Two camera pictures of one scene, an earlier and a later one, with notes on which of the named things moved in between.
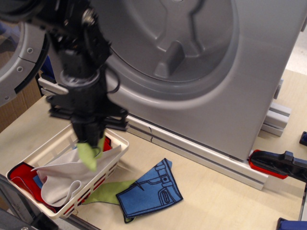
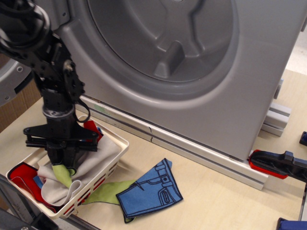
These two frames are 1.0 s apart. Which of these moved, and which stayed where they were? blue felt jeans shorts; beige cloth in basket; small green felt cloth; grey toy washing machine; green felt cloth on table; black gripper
Moved: black gripper; small green felt cloth
Stayed: grey toy washing machine; blue felt jeans shorts; green felt cloth on table; beige cloth in basket
